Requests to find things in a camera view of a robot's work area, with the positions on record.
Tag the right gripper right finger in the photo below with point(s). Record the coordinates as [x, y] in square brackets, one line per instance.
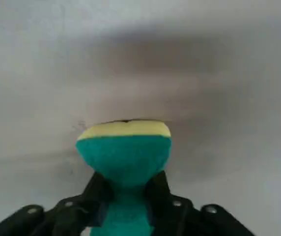
[179, 218]

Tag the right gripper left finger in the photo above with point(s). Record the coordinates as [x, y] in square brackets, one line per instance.
[64, 216]

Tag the green and yellow sponge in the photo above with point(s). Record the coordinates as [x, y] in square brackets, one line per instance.
[123, 157]

